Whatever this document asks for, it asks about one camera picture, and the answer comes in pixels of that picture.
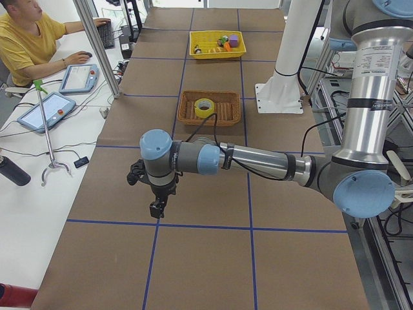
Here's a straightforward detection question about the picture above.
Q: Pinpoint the teach pendant far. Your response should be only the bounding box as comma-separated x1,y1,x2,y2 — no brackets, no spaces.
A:
59,64,99,95

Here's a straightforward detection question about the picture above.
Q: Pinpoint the yellow woven tray basket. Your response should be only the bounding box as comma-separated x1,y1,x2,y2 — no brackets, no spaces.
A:
189,30,247,59

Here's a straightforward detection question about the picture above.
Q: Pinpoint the teach pendant near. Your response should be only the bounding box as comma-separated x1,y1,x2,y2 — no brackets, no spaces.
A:
17,92,76,134

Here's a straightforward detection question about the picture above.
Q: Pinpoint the small black device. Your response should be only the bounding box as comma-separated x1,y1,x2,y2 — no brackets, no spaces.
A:
74,156,89,169

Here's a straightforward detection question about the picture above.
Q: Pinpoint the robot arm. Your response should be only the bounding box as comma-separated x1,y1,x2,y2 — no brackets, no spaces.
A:
127,1,412,218

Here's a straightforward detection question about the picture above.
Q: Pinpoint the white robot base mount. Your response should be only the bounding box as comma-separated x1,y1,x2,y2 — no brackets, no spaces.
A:
255,0,324,114

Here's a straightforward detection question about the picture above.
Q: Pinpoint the orange toy carrot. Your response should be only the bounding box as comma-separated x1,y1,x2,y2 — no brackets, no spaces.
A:
223,42,232,52

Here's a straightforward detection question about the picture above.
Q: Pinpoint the yellow clear tape roll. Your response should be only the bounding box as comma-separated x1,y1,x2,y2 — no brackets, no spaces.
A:
194,98,215,119

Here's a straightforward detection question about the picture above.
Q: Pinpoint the black thermos bottle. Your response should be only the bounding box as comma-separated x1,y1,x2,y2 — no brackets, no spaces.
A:
1,156,31,186

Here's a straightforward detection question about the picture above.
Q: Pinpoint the black box with label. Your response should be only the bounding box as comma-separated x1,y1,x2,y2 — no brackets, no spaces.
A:
118,34,135,59

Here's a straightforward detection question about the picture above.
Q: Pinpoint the black keyboard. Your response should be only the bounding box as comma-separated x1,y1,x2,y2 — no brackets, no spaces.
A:
97,21,115,49

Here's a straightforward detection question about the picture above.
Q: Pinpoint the teach pendant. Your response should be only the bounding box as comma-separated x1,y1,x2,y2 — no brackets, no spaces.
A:
17,92,76,134
59,64,99,95

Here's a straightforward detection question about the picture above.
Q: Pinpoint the red cylinder roll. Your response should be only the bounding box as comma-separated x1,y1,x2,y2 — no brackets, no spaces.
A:
0,284,38,309

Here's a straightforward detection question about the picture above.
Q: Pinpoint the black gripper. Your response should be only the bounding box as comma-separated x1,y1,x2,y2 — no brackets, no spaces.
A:
149,181,177,218

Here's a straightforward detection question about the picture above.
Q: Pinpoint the black power strip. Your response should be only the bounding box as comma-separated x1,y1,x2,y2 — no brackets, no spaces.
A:
112,59,129,83

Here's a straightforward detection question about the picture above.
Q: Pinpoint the purple foam block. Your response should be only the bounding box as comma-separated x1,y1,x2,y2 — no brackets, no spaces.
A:
228,34,239,48

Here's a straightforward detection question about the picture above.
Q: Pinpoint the brown wicker basket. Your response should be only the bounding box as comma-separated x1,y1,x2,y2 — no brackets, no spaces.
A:
177,90,241,127

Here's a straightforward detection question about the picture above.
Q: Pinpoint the man in yellow shirt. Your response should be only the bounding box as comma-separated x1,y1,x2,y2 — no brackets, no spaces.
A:
0,0,112,87

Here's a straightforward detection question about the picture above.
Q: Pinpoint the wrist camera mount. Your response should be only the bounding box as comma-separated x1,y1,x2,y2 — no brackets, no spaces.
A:
126,159,150,186

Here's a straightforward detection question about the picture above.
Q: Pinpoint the toy croissant bread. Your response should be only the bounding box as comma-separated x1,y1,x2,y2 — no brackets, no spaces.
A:
208,46,225,54

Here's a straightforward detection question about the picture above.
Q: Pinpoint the aluminium frame post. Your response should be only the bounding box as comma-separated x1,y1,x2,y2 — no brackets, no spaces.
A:
73,0,121,99

